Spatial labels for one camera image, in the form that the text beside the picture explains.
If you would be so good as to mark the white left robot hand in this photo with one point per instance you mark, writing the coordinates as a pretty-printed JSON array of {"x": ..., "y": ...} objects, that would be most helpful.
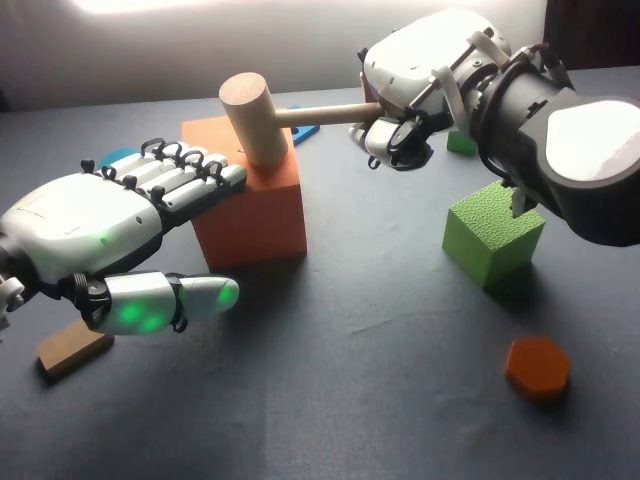
[{"x": 80, "y": 220}]

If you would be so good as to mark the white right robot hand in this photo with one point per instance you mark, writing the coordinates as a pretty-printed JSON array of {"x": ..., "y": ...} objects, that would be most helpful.
[{"x": 415, "y": 60}]

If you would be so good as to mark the wooden mallet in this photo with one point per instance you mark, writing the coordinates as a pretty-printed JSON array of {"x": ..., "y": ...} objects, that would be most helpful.
[{"x": 250, "y": 115}]

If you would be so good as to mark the large orange cube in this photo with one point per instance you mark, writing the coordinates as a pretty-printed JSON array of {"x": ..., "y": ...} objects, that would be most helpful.
[{"x": 255, "y": 220}]

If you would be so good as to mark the blue round disc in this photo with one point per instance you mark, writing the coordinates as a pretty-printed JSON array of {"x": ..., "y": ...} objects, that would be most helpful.
[{"x": 114, "y": 156}]

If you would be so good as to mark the blue square four-hole block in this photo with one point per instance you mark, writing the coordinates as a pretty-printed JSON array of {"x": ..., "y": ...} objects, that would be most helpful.
[{"x": 305, "y": 134}]

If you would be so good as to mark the brown rectangular wooden block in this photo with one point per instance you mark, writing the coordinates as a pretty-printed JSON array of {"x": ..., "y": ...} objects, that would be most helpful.
[{"x": 70, "y": 352}]

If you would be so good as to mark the green textured cube block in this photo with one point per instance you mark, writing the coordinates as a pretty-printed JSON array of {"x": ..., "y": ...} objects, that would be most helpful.
[{"x": 490, "y": 240}]

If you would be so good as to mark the orange hexagon block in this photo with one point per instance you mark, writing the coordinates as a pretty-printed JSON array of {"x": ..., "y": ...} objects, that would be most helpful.
[{"x": 537, "y": 367}]

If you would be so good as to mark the small green number cube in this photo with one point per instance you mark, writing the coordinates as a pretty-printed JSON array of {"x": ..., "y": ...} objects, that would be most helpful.
[{"x": 460, "y": 143}]

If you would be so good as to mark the grey table cloth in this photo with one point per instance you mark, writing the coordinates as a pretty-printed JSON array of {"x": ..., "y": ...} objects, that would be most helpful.
[{"x": 350, "y": 375}]

